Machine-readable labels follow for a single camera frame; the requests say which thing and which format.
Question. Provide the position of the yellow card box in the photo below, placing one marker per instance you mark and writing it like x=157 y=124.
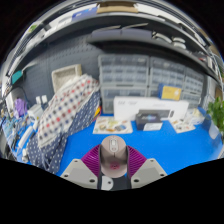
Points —
x=170 y=92

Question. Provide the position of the beige pink computer mouse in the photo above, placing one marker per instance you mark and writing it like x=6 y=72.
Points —
x=114 y=157

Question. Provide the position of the colourful sticker sheet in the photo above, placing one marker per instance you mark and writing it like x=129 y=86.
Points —
x=182 y=126
x=111 y=125

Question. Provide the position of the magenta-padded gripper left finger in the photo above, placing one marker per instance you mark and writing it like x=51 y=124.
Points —
x=78 y=171

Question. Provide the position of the black round mouse pad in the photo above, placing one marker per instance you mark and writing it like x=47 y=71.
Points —
x=118 y=183

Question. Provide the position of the small black box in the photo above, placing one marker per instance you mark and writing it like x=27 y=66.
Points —
x=148 y=121

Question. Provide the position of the white mesh basket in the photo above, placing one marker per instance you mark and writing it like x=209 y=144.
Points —
x=63 y=76

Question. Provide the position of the green plant in white pot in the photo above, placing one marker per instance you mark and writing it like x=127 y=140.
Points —
x=218 y=115

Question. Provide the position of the white cloth with coloured dots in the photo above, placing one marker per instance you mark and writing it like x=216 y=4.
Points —
x=66 y=110

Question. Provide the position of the long white keyboard box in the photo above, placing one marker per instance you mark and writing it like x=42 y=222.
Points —
x=130 y=106

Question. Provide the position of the navy cloth with white dots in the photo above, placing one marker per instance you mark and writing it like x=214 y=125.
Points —
x=50 y=153

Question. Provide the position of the grey plastic drawer cabinet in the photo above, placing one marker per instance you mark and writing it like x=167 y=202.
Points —
x=166 y=72
x=195 y=81
x=154 y=92
x=123 y=70
x=192 y=100
x=108 y=98

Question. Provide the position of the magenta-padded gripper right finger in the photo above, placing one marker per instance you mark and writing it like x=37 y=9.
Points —
x=148 y=170

